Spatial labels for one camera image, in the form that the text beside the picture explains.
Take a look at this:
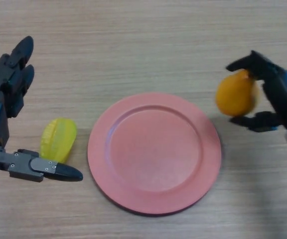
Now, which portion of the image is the yellow starfruit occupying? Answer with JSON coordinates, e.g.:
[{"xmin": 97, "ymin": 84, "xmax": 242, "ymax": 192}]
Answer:
[{"xmin": 39, "ymin": 118, "xmax": 77, "ymax": 164}]

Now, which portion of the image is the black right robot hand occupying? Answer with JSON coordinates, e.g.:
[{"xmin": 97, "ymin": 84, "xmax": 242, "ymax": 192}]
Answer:
[{"xmin": 225, "ymin": 50, "xmax": 287, "ymax": 132}]

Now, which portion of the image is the yellow orange pear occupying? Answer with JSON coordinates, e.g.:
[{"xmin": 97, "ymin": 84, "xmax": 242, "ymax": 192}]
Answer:
[{"xmin": 215, "ymin": 69, "xmax": 261, "ymax": 117}]

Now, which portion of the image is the pink round plate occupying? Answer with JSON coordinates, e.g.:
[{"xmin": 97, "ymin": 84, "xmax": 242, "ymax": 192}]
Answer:
[{"xmin": 87, "ymin": 93, "xmax": 222, "ymax": 216}]

